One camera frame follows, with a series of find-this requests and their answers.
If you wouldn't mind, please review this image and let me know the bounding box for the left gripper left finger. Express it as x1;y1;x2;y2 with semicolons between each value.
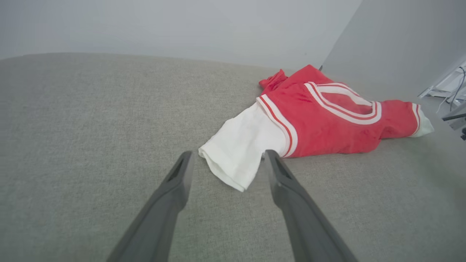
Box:
107;151;195;262

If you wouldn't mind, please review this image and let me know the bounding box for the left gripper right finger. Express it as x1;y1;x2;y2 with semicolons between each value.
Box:
264;150;358;262

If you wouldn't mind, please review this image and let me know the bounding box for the red and white shirt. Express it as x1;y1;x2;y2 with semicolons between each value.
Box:
198;64;435;192

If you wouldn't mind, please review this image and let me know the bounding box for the grey fabric sofa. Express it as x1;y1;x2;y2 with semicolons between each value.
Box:
0;53;466;262

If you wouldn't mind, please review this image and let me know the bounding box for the white equipment frame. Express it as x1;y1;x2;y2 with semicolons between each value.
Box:
418;61;466;107

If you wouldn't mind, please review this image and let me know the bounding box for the thin black cable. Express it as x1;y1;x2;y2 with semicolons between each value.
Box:
449;66;466;112

